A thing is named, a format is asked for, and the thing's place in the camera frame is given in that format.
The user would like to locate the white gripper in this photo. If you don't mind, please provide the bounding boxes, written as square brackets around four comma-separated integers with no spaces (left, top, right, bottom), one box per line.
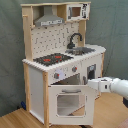
[87,78,111,92]

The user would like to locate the white oven door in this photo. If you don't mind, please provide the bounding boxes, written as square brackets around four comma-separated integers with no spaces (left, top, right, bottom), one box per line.
[49,85,95,125]

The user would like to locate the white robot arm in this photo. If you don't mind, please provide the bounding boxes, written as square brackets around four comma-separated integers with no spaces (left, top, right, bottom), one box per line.
[88,77,128,108]

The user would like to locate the wooden toy kitchen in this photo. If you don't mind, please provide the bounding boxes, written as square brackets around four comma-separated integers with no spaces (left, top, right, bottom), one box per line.
[22,2,105,127]

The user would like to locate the white cupboard door dispenser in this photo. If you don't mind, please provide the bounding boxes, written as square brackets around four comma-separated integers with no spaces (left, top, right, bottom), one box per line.
[80,55,103,98]

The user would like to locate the right red stove knob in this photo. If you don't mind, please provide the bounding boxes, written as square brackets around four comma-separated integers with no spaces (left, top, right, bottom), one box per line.
[71,65,78,73]

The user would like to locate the red stove knob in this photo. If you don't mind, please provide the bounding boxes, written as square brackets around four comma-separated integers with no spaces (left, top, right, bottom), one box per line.
[71,65,78,73]
[54,73,60,79]

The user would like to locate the grey toy sink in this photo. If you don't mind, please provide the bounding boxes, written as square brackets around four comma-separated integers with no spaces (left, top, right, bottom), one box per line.
[65,47,95,56]

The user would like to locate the left red stove knob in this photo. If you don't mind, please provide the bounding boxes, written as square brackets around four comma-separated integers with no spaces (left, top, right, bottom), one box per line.
[54,73,60,79]

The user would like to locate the black toy faucet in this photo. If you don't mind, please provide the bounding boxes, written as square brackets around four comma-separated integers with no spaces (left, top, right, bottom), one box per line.
[66,32,83,50]

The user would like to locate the black stovetop red burners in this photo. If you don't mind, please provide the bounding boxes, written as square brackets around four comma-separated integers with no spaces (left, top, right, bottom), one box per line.
[34,53,71,66]

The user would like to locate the toy microwave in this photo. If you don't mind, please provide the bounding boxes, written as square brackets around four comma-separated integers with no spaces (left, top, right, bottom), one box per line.
[67,3,90,21]

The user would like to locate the grey range hood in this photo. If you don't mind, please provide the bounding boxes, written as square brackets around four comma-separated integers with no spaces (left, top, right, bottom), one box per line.
[35,5,64,27]

